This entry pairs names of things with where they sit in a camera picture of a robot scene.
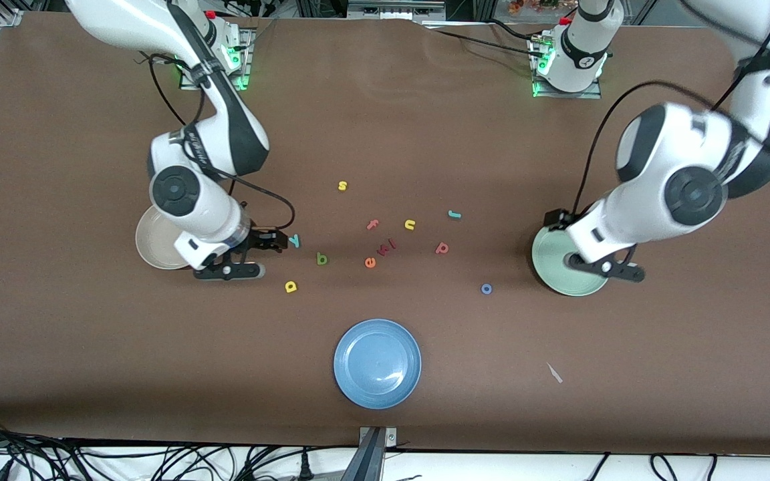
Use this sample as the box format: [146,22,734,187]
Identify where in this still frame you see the brown table cover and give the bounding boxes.
[0,12,770,456]

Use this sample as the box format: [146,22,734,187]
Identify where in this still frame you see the light green plate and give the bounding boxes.
[531,227,610,297]

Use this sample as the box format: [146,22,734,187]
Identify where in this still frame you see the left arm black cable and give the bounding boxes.
[572,0,770,218]

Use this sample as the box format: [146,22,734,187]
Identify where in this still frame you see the blue plate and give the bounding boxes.
[333,319,422,410]

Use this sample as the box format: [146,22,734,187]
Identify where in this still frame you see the orange decoration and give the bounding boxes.
[509,0,559,15]

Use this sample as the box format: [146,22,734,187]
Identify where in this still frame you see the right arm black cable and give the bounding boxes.
[134,52,296,234]

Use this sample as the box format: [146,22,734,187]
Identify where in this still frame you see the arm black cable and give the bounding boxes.
[134,52,296,234]
[572,0,770,218]

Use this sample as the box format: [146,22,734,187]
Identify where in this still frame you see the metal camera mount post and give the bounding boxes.
[342,426,398,481]

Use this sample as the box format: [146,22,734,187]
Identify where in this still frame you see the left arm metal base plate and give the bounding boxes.
[531,33,603,100]

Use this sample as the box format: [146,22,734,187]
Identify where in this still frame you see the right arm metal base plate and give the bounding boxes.
[179,27,253,92]

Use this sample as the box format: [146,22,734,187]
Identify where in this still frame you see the beige brown plate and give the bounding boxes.
[135,204,193,271]

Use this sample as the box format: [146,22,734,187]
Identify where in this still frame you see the black cables on table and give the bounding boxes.
[422,19,546,59]

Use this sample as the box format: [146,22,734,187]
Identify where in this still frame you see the aluminium frame rail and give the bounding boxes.
[347,0,447,22]

